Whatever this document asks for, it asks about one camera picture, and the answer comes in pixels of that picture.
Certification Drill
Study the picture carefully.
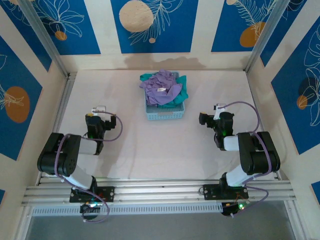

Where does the light blue plastic basket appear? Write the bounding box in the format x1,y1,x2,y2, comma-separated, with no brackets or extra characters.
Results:
139,71,187,122

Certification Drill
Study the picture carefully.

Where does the purple t-shirt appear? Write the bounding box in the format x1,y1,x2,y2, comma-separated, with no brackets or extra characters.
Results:
139,69,183,106

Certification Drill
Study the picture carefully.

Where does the teal garment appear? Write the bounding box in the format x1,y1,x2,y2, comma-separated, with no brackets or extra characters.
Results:
139,73,190,110

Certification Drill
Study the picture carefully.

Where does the white table cover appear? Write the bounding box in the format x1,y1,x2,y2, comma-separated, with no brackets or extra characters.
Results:
46,69,278,181

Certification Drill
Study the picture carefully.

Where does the aluminium side rail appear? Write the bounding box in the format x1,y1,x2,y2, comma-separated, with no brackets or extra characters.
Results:
37,71,78,186
246,71,282,181

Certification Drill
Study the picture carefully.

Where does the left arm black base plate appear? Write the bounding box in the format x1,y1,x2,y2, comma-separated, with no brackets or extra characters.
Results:
69,186,116,203

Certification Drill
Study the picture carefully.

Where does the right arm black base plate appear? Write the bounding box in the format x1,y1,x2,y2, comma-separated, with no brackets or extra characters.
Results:
202,183,250,201

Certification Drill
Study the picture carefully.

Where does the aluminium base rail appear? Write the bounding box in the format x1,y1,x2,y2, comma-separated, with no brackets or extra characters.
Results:
21,178,297,207

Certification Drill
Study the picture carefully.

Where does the white slotted cable duct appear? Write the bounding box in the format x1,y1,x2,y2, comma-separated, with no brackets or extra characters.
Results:
31,202,223,217

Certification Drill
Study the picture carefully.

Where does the aluminium frame post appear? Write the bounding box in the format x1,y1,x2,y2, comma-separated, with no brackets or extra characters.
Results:
244,0,287,73
18,0,71,78

